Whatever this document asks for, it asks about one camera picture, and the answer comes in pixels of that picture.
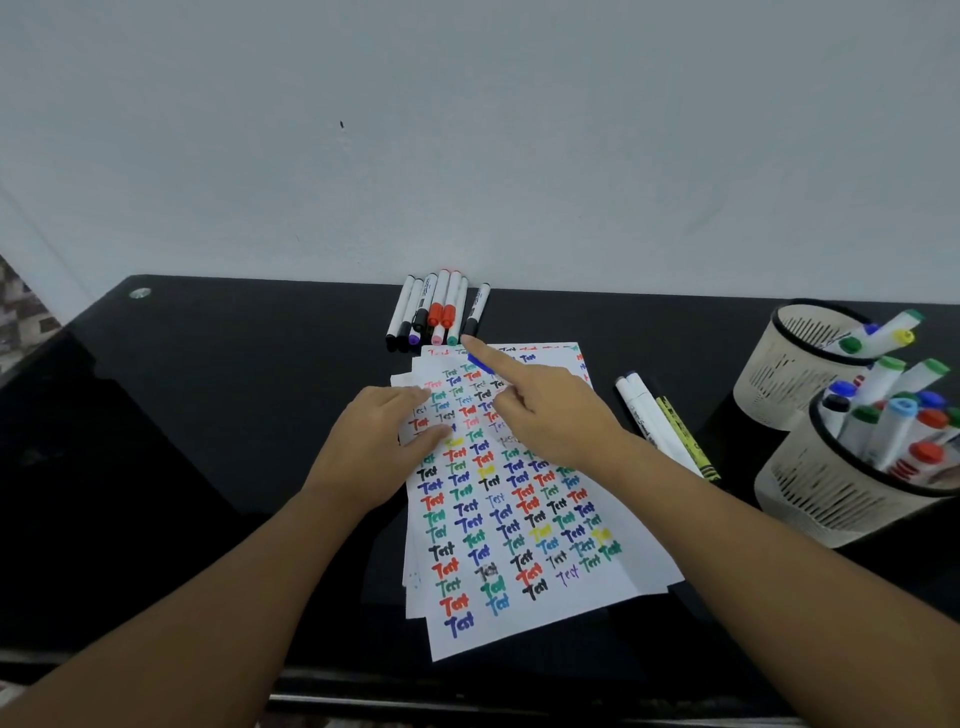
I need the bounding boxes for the person's left hand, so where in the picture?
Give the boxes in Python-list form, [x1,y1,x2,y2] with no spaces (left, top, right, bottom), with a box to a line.
[303,384,454,519]

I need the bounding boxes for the person's right hand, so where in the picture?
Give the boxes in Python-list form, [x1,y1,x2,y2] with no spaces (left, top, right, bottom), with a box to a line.
[460,335,639,489]

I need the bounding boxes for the paper sheet with coloured writing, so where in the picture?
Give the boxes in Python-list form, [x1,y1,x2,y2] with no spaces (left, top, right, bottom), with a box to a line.
[390,360,670,663]
[420,342,686,594]

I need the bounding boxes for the person's left forearm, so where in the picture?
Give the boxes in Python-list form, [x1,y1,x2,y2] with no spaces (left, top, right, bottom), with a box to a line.
[0,483,370,728]

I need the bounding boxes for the person's right forearm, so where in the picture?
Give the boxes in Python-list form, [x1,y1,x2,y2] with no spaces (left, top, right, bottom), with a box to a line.
[609,446,960,728]

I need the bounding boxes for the row of white board markers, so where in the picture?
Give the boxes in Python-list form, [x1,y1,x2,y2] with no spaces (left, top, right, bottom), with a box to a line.
[384,268,493,354]

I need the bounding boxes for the plain white paper sheet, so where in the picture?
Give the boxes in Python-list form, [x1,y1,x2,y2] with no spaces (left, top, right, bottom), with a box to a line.
[401,480,435,622]

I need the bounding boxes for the yellow green crayon marker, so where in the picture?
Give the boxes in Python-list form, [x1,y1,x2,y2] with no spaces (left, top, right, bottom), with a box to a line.
[655,395,723,483]

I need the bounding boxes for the beige mesh pen holder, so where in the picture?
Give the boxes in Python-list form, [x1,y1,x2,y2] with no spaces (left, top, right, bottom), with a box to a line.
[753,390,960,549]
[732,299,895,433]

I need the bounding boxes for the blue capped white marker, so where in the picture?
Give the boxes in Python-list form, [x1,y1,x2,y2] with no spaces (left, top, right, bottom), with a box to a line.
[821,322,881,352]

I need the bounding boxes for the bunch of colour capped markers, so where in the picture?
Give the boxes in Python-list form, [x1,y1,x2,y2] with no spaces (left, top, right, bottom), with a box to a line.
[817,356,960,489]

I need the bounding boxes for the long green capped marker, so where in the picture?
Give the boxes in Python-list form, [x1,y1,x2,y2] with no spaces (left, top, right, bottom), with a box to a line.
[862,309,926,354]

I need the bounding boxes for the yellow capped white marker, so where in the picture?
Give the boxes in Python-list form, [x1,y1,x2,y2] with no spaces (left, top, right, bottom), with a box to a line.
[862,328,917,358]

